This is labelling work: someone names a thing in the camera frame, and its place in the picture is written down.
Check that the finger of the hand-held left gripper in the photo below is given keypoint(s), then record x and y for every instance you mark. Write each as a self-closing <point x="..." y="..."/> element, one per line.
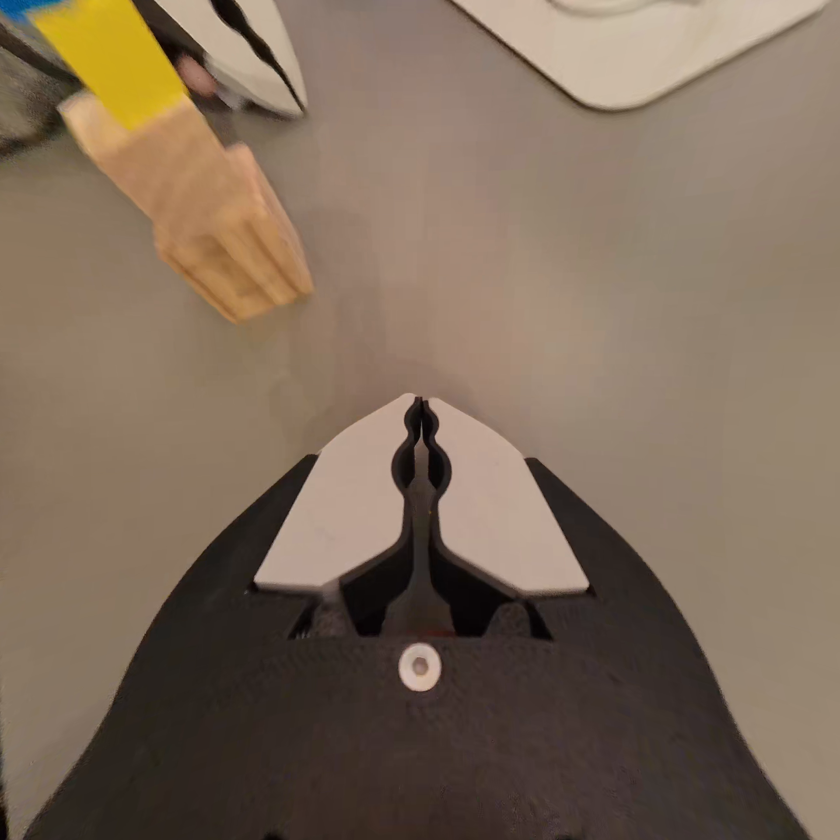
<point x="269" y="33"/>
<point x="223" y="46"/>

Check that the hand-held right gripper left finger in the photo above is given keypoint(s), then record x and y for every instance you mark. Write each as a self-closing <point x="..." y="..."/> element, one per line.
<point x="341" y="512"/>

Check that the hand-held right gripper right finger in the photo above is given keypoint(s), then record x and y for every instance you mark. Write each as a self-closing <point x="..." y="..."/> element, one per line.
<point x="499" y="518"/>

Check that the yellow block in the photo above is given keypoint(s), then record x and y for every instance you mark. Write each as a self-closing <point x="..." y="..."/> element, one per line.
<point x="111" y="59"/>

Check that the large wooden cube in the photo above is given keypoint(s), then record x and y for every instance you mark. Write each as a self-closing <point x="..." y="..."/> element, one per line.
<point x="151" y="164"/>
<point x="243" y="262"/>

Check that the small blue cube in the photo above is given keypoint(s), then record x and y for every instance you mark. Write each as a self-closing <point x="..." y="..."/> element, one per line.
<point x="26" y="10"/>

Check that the person's left hand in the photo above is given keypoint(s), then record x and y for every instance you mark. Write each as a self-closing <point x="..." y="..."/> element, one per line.
<point x="197" y="77"/>

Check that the grey knit sweater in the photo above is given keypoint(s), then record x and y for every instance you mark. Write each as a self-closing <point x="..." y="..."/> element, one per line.
<point x="33" y="111"/>

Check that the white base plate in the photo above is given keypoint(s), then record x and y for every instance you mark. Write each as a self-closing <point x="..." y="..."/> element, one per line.
<point x="623" y="59"/>

